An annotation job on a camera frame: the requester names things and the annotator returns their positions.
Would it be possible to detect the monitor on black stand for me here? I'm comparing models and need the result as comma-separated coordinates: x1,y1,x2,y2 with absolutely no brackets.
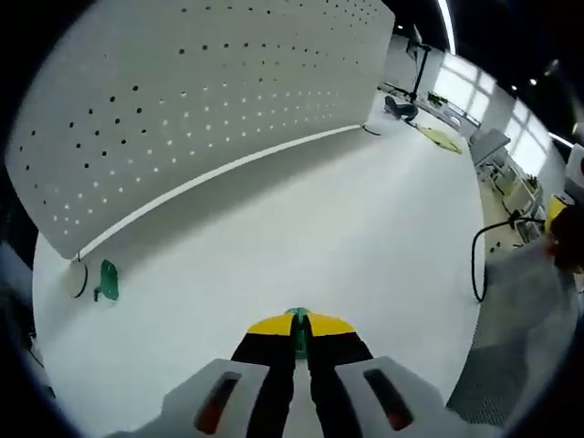
404,23,433,100

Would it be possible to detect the dark object on table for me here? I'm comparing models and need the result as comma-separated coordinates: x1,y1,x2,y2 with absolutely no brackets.
383,95,419,121

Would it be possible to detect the white perforated mounting plate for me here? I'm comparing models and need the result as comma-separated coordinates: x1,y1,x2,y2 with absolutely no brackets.
4,0,396,262

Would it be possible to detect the white mesh office chair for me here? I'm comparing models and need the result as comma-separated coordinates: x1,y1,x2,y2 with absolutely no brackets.
446,273,584,428

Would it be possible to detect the yellow cloth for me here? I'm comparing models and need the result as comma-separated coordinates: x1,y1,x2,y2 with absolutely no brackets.
418,124,464,156

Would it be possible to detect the green hook assembly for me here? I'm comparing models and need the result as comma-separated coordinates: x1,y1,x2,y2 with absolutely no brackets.
284,307,317,362
92,259,122,303

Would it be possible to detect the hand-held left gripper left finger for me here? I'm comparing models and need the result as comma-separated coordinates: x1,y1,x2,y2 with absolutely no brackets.
160,313,298,438

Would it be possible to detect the person's right hand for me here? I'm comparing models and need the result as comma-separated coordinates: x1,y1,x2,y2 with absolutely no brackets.
548,206,584,271

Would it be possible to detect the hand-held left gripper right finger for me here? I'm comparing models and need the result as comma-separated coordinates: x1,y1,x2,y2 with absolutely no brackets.
302,312,447,438

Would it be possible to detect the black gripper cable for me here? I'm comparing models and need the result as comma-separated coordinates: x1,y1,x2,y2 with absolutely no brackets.
471,210,548,303

